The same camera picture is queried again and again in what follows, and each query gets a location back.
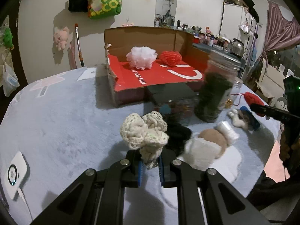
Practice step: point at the clear plastic bag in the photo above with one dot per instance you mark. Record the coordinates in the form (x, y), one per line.
(10, 81)

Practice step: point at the dark green tablecloth table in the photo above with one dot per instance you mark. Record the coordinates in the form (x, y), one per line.
(209, 49)

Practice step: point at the red lined cardboard box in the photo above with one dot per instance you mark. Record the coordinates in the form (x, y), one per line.
(128, 84)

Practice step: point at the white cloth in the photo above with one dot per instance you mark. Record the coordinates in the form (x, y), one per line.
(199, 153)

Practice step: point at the pink cat plush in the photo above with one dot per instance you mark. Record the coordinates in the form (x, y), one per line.
(128, 24)

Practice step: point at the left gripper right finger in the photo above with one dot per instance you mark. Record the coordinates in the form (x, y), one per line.
(205, 197)

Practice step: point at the cream crochet scrunchie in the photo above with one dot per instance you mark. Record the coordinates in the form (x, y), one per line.
(147, 134)

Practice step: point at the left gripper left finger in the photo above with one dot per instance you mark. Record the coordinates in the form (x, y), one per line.
(96, 197)

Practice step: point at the steel kettle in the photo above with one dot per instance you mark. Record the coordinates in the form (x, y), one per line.
(237, 48)

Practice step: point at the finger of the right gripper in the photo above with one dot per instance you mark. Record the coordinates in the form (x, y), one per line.
(275, 113)

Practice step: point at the tan round powder puff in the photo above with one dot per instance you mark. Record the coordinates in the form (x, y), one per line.
(216, 137)

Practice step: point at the floral patterned tin box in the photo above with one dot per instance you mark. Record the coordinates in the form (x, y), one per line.
(174, 101)

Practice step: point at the glass jar with metal lid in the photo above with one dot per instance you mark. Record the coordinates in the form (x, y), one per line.
(219, 78)

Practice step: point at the pink curtain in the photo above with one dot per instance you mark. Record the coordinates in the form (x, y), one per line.
(280, 32)

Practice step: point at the green tote bag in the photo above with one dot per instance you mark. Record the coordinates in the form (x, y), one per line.
(99, 9)

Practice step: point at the white cotton pad roll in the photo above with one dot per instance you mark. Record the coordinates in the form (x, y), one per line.
(227, 131)

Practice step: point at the grey white plush bunny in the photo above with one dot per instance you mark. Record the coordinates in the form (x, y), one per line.
(239, 119)

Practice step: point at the white wardrobe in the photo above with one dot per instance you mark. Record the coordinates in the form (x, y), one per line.
(233, 17)

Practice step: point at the red mesh bath pouf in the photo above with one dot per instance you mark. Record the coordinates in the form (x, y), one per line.
(170, 58)

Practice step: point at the wall mirror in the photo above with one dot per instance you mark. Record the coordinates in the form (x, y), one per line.
(165, 13)

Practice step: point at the white power bank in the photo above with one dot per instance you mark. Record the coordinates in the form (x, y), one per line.
(15, 175)

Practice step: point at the green plush toy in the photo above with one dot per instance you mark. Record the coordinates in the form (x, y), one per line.
(7, 38)

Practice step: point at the blue cloth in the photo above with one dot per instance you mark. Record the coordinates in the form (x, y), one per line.
(252, 119)

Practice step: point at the black scrunchie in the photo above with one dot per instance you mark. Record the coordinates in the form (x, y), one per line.
(178, 136)

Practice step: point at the white mesh bath pouf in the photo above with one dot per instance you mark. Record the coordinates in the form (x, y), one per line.
(141, 57)

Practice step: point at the pink plush pig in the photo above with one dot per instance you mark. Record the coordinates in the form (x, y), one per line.
(61, 38)

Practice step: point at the broom handle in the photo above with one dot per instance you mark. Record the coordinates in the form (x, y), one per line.
(78, 45)

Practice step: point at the red knitted plush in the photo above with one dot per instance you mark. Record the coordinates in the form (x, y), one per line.
(252, 99)

